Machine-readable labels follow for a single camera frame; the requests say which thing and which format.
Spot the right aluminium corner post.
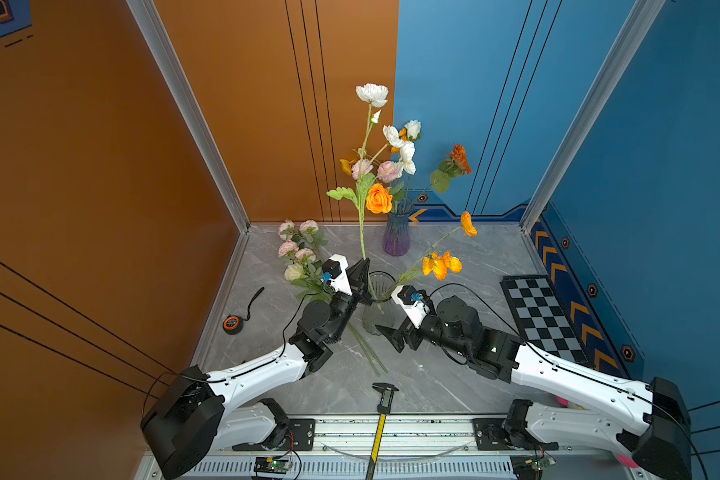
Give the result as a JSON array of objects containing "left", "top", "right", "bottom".
[{"left": 519, "top": 0, "right": 665, "bottom": 234}]

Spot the pink peony flower stem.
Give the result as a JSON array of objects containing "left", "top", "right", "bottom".
[{"left": 350, "top": 159, "right": 404, "bottom": 204}]

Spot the aluminium corner post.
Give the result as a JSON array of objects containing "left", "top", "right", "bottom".
[
  {"left": 519, "top": 0, "right": 665, "bottom": 234},
  {"left": 126, "top": 0, "right": 250, "bottom": 234}
]

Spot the orange black tape roll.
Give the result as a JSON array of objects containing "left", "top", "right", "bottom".
[{"left": 222, "top": 287, "right": 265, "bottom": 336}]

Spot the yellow rose flower stem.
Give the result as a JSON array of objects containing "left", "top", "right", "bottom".
[{"left": 365, "top": 183, "right": 394, "bottom": 214}]

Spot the orange gerbera flower stem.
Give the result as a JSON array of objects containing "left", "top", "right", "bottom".
[{"left": 417, "top": 143, "right": 473, "bottom": 202}]

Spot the mixed flower bunch on table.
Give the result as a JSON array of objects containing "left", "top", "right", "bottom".
[{"left": 275, "top": 218, "right": 390, "bottom": 376}]

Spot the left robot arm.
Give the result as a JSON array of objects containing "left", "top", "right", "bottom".
[{"left": 140, "top": 254, "right": 372, "bottom": 479}]

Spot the blue purple glass vase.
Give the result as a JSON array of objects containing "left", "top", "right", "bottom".
[{"left": 382, "top": 199, "right": 413, "bottom": 257}]

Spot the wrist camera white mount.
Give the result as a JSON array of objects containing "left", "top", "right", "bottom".
[
  {"left": 391, "top": 285, "right": 438, "bottom": 329},
  {"left": 321, "top": 254, "right": 352, "bottom": 295}
]

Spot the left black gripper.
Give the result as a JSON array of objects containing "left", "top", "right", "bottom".
[{"left": 324, "top": 260, "right": 370, "bottom": 348}]

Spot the clear grey glass vase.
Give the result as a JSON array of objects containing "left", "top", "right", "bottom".
[{"left": 362, "top": 270, "right": 397, "bottom": 336}]

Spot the right green circuit board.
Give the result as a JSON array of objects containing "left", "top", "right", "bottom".
[{"left": 510, "top": 456, "right": 556, "bottom": 480}]

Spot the pink green plush toy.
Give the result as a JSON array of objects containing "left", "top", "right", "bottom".
[{"left": 556, "top": 396, "right": 638, "bottom": 469}]

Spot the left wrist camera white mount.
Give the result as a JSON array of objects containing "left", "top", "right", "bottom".
[{"left": 321, "top": 254, "right": 352, "bottom": 295}]

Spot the green circuit board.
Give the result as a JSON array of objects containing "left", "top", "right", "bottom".
[
  {"left": 510, "top": 456, "right": 556, "bottom": 480},
  {"left": 252, "top": 457, "right": 294, "bottom": 479}
]

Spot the left aluminium corner post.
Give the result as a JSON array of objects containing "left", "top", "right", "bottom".
[{"left": 126, "top": 0, "right": 250, "bottom": 234}]

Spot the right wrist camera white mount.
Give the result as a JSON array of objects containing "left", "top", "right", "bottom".
[{"left": 391, "top": 285, "right": 438, "bottom": 329}]

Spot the black white checkerboard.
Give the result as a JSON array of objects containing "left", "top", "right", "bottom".
[{"left": 500, "top": 274, "right": 591, "bottom": 366}]

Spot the aluminium front rail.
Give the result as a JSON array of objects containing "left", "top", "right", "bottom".
[{"left": 185, "top": 414, "right": 651, "bottom": 479}]

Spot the left green circuit board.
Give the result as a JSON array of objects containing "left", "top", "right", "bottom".
[{"left": 252, "top": 457, "right": 294, "bottom": 479}]

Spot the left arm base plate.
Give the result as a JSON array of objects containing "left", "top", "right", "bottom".
[{"left": 232, "top": 418, "right": 316, "bottom": 453}]

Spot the white rose flower stem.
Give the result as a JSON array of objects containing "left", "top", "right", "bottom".
[{"left": 401, "top": 119, "right": 422, "bottom": 192}]

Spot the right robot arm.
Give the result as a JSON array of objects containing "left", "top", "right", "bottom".
[{"left": 379, "top": 285, "right": 692, "bottom": 479}]

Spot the yellow black caliper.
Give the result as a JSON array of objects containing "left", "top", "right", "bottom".
[{"left": 365, "top": 382, "right": 398, "bottom": 480}]

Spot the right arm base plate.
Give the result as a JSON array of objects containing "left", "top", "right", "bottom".
[{"left": 472, "top": 417, "right": 559, "bottom": 453}]

